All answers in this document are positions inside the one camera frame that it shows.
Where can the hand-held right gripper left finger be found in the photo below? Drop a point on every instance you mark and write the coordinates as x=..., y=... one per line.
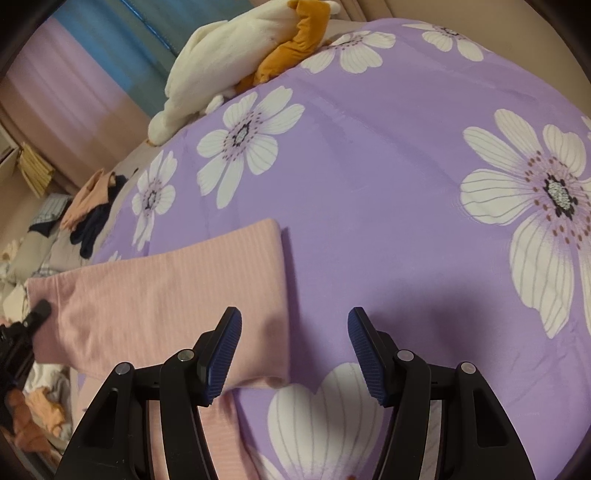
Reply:
x=221, y=355

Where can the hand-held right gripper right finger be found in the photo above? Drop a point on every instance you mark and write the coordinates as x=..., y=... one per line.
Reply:
x=369, y=355

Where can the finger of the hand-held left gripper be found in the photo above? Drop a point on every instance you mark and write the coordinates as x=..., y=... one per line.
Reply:
x=40, y=310

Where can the pink ribbed garment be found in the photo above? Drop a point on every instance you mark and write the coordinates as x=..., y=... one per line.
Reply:
x=161, y=295

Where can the white crumpled cloth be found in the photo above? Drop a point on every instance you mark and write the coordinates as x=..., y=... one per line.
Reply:
x=41, y=378

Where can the grey plaid cloth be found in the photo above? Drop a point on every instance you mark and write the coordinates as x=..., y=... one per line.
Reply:
x=53, y=270

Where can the cream floral cloth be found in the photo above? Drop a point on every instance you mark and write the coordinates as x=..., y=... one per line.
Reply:
x=11, y=258

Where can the orange garment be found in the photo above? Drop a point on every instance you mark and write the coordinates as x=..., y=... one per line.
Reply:
x=32, y=420

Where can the navy garment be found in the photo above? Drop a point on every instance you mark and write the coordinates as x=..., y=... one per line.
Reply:
x=92, y=230

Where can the blue-grey checked cloth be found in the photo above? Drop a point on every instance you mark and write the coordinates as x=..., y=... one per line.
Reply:
x=51, y=210

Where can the peach garment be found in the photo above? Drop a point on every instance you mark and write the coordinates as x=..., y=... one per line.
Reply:
x=90, y=196

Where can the yellow striped cloth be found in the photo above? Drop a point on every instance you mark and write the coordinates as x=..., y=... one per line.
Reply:
x=34, y=170

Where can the white cabinet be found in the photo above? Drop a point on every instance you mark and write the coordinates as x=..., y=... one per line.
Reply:
x=7, y=159

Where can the purple floral bed cover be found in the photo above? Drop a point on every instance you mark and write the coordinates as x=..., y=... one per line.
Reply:
x=369, y=184

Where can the pink curtain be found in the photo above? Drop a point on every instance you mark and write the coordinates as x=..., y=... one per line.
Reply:
x=69, y=106

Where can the blue curtain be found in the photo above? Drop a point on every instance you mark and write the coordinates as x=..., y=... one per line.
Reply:
x=129, y=46

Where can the cream white blanket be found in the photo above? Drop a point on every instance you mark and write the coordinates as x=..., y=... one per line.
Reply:
x=217, y=60

